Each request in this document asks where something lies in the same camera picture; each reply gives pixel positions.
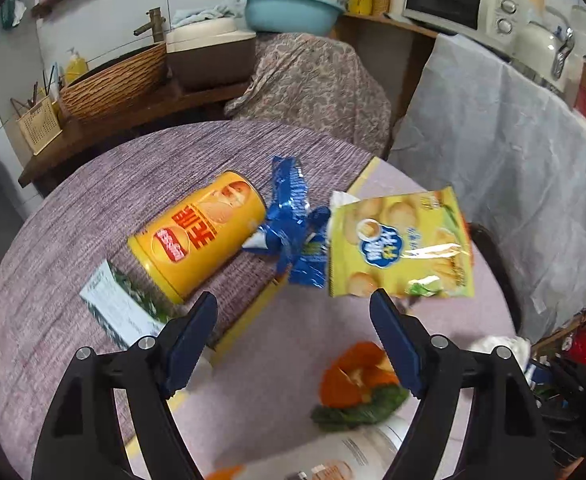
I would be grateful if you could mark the floral cloth cover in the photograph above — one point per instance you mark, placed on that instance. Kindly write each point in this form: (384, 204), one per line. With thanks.
(313, 85)

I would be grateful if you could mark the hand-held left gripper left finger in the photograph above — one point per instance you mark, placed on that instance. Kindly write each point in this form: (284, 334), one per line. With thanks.
(193, 340)

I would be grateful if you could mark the white cover sheet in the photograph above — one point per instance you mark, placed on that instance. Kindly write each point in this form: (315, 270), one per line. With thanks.
(498, 160)

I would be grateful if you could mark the light blue towel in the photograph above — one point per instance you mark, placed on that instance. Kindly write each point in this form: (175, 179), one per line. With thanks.
(198, 14)

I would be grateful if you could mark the blue foil wrapper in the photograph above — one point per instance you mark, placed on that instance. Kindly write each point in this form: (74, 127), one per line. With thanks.
(285, 200)

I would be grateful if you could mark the white printed snack bag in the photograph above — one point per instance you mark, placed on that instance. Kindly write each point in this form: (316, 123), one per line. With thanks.
(353, 455)

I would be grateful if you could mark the bronze faucet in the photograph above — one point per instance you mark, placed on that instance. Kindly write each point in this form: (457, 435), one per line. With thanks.
(155, 22)

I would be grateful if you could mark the brown white box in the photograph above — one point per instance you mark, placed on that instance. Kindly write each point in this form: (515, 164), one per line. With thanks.
(208, 65)

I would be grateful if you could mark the beige utensil holder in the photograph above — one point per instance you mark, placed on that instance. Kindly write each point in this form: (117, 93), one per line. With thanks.
(38, 127)

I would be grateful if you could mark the yellow chip bag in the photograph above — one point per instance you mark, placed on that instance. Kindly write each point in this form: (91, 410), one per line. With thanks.
(398, 240)

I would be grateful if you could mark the green hanging packet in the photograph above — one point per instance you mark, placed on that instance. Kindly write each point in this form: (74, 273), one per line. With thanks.
(12, 12)

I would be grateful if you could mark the wooden counter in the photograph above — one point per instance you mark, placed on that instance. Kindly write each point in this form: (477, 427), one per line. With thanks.
(123, 120)

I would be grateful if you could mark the yellow potato chip can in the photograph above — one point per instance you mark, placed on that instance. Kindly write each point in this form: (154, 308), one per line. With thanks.
(198, 235)

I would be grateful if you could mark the purple woven tablecloth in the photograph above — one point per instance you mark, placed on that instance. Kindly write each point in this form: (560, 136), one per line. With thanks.
(123, 170)

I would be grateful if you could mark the orange and green plush toy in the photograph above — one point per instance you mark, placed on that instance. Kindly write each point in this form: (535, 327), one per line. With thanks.
(348, 385)

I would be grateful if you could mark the cream electric kettle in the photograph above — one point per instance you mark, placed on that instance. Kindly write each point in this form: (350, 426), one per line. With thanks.
(535, 42)

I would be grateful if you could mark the wooden cabinet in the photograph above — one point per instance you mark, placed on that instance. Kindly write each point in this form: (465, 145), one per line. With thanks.
(383, 60)

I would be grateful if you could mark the light blue plastic basin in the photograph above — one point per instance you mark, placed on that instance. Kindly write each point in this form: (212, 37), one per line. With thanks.
(293, 10)

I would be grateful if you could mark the yellow soap bottle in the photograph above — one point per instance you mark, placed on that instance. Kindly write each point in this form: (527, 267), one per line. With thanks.
(76, 67)

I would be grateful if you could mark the wicker sink basin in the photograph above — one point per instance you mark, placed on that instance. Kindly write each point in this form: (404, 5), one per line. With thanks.
(113, 85)

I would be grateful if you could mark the green and white carton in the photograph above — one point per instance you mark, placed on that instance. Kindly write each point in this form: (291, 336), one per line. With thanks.
(118, 305)

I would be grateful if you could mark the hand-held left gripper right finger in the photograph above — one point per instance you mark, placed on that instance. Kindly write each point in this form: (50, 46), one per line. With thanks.
(395, 340)

